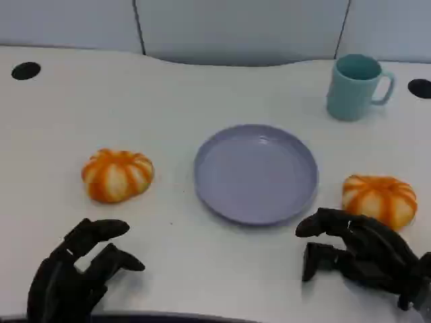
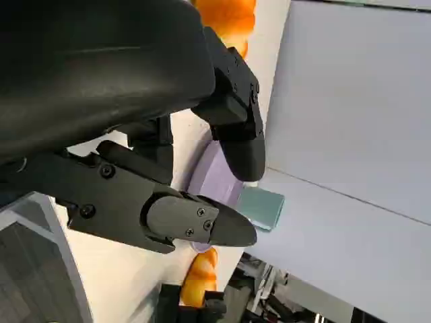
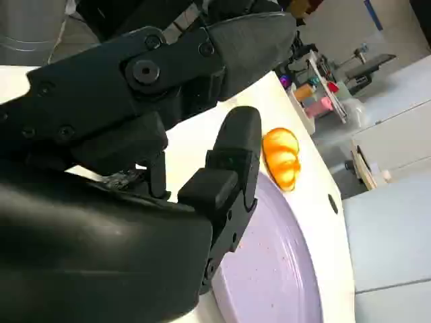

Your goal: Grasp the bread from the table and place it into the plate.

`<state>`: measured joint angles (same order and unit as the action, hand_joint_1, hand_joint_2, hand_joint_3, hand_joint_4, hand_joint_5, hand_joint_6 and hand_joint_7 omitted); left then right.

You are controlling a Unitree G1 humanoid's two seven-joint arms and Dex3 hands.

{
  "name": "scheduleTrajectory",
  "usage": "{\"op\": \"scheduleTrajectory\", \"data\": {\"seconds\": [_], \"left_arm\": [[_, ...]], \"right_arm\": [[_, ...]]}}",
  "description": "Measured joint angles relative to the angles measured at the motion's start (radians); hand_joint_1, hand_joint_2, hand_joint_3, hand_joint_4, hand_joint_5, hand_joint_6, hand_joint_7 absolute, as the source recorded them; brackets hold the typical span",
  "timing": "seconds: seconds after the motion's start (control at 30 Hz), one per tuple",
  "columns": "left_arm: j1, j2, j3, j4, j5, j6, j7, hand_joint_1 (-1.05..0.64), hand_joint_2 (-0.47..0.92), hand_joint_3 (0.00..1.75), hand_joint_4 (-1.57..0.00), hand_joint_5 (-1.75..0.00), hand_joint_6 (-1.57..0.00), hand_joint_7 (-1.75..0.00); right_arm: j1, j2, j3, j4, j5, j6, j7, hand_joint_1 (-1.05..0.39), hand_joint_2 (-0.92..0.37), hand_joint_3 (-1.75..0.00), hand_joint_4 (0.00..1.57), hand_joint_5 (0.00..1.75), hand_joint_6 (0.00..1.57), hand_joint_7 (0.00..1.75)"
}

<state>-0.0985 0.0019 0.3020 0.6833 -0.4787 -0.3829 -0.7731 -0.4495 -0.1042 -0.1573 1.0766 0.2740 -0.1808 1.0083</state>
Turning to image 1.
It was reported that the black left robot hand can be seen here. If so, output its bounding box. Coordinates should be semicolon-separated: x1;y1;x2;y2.
26;217;146;323

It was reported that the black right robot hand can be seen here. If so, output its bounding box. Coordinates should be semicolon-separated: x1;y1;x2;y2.
295;207;431;314

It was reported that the orange and white bread roll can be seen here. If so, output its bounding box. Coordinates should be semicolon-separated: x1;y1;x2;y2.
341;174;418;232
81;148;156;204

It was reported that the lilac plate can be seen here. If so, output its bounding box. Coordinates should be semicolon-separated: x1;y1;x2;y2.
193;124;320;227

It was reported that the pale green mug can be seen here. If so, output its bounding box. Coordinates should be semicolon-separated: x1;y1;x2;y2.
325;53;396;122

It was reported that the grey partition panel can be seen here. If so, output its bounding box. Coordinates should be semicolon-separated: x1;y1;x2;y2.
0;0;145;55
335;0;431;64
134;0;352;67

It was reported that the black table cable hole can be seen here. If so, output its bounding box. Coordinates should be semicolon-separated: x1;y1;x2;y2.
11;61;42;81
407;79;431;100

